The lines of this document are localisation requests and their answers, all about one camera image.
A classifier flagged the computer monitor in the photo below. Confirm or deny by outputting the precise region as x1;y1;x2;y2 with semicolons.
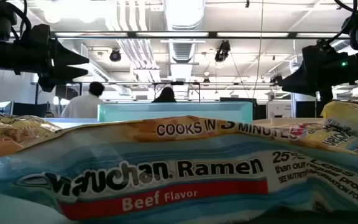
0;100;14;116

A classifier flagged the white ceiling duct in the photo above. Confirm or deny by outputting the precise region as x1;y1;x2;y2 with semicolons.
163;0;205;82

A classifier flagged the teal plastic bin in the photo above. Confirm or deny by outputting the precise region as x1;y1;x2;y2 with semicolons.
97;101;254;124

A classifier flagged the black overhead light bar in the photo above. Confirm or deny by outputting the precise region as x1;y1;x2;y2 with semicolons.
9;30;351;40

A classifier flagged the person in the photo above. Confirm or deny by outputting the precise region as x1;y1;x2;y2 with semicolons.
61;81;105;118
152;86;177;103

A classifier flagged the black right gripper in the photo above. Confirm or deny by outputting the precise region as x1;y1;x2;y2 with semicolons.
277;43;358;103

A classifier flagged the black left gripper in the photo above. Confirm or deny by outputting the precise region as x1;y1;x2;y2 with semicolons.
20;24;90;93

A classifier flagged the white sign board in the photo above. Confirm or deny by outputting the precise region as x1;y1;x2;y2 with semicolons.
267;101;291;118

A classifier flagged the black ceiling camera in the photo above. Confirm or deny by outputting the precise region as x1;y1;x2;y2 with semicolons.
214;39;231;63
109;49;122;63

